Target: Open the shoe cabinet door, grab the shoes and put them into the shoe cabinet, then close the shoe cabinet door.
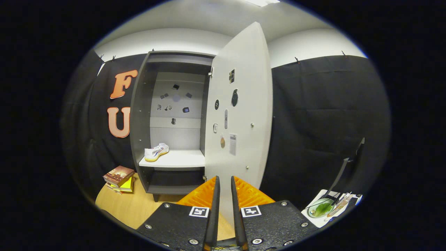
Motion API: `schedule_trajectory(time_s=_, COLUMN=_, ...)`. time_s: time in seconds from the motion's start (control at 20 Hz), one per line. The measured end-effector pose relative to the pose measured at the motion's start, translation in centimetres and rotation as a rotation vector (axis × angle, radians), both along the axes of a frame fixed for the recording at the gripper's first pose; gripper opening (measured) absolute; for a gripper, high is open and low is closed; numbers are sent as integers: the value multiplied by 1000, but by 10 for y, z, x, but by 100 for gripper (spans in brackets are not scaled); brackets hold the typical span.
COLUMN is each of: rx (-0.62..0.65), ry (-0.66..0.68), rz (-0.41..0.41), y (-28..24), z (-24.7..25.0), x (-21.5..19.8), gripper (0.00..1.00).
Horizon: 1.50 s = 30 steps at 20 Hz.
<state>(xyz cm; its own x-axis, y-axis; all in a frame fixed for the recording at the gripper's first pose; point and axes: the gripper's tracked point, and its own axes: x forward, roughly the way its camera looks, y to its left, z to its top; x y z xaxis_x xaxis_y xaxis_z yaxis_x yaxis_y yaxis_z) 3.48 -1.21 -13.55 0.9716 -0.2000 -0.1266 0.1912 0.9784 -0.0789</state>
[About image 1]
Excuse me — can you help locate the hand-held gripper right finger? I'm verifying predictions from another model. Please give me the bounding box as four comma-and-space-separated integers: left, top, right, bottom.
230, 175, 320, 251

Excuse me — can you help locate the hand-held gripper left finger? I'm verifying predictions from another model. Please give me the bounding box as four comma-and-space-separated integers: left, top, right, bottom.
136, 175, 221, 251

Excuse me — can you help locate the white striped shoe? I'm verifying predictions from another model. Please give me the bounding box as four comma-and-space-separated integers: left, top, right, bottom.
144, 143, 170, 162

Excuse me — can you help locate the white shoe cabinet door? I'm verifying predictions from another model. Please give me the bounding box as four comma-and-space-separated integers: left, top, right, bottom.
204, 22, 274, 229

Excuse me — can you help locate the grey shoe cabinet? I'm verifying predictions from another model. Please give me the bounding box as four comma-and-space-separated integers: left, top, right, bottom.
130, 51, 216, 203

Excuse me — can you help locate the white cabinet shelf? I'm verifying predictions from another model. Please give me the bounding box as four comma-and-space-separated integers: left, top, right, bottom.
138, 149, 206, 168

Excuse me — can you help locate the green plate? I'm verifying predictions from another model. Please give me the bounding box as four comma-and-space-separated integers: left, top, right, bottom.
308, 198, 336, 219

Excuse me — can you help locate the yellow book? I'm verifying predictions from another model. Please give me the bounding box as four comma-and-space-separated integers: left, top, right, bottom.
110, 176, 134, 193

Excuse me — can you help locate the long thin utensil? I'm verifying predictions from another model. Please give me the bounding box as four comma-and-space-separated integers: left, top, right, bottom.
324, 193, 354, 222

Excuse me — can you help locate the brown cover book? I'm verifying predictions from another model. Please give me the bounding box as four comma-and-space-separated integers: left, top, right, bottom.
103, 166, 135, 187

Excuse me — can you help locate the thin black rod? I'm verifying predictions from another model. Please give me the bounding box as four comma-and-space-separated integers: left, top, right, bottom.
324, 137, 366, 201

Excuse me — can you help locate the black backdrop cloth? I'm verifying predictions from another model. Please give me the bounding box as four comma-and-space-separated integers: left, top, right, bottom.
61, 49, 391, 210

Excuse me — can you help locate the ceiling light panel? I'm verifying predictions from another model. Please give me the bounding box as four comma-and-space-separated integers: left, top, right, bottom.
244, 0, 281, 7

